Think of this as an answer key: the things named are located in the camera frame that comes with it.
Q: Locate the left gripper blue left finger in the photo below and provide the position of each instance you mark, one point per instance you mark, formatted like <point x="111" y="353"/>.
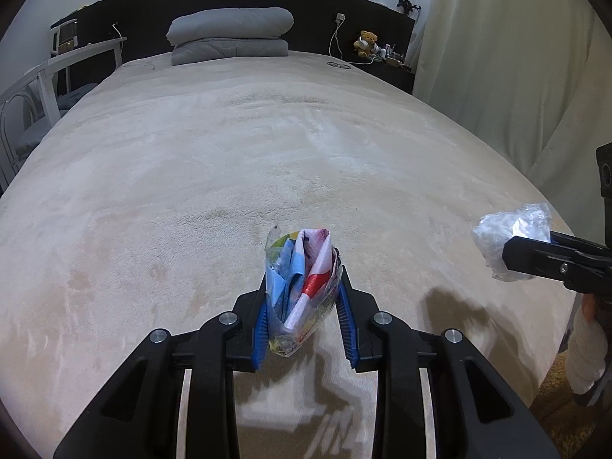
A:
<point x="260" y="328"/>

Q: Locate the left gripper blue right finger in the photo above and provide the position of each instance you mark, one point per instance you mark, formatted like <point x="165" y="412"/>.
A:
<point x="347" y="322"/>

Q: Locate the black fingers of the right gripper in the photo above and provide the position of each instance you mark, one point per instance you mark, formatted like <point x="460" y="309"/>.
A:
<point x="581" y="266"/>

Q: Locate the yellow red snack wrapper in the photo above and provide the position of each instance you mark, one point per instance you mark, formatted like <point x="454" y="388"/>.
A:
<point x="302" y="276"/>

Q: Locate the white gloved hand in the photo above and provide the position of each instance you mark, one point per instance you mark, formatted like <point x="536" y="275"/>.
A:
<point x="587" y="348"/>

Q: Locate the brown fuzzy rug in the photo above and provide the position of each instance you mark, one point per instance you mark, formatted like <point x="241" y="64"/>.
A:
<point x="568" y="424"/>

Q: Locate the beige plush bed blanket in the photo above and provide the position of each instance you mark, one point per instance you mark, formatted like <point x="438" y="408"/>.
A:
<point x="149" y="203"/>

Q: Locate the cream curtain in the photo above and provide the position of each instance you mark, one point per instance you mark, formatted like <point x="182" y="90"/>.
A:
<point x="532" y="79"/>

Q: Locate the eyeglasses on bed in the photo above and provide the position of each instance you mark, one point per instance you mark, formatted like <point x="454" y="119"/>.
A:
<point x="343" y="66"/>

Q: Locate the brown teddy bear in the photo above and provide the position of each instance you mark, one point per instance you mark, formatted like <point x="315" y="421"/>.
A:
<point x="366" y="45"/>

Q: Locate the black headboard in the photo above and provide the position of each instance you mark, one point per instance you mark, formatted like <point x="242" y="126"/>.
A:
<point x="324" y="27"/>

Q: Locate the grey folded duvet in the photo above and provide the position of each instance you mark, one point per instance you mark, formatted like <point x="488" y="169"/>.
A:
<point x="206" y="49"/>

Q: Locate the grey folded pillow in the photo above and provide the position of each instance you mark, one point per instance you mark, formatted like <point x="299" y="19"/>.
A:
<point x="267" y="22"/>

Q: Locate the white metal chair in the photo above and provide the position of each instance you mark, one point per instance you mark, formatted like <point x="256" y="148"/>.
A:
<point x="20" y="108"/>

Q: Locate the white side table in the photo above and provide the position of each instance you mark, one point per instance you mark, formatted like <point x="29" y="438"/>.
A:
<point x="44" y="72"/>

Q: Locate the small box on table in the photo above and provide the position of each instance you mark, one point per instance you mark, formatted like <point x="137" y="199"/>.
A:
<point x="64" y="37"/>

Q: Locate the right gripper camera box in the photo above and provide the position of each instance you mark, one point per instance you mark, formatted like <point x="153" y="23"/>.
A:
<point x="604" y="162"/>

